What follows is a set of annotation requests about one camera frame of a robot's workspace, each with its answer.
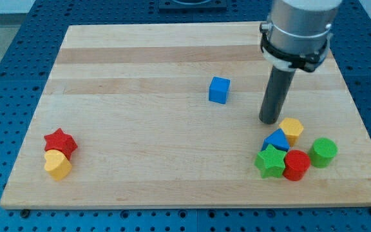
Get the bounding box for yellow heart block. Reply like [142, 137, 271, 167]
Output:
[44, 150, 72, 181]

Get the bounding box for blue triangle block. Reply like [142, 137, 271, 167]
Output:
[261, 129, 290, 151]

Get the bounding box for red cylinder block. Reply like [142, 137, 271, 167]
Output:
[283, 150, 311, 181]

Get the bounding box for red star block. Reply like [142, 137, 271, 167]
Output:
[44, 128, 78, 160]

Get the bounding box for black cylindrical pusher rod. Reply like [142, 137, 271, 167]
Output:
[259, 66, 295, 124]

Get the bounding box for black clamp ring with cable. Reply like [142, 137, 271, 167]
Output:
[260, 30, 331, 73]

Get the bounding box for blue cube block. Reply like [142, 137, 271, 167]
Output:
[209, 77, 231, 104]

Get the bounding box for yellow hexagon block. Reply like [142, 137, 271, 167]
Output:
[279, 118, 304, 147]

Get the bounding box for green cylinder block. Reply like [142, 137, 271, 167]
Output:
[308, 137, 338, 168]

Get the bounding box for wooden board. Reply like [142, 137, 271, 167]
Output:
[0, 22, 371, 209]

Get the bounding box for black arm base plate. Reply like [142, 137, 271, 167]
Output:
[158, 0, 227, 12]

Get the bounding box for green star block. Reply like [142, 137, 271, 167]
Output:
[254, 144, 287, 179]

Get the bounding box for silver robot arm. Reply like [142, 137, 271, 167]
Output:
[260, 0, 342, 72]

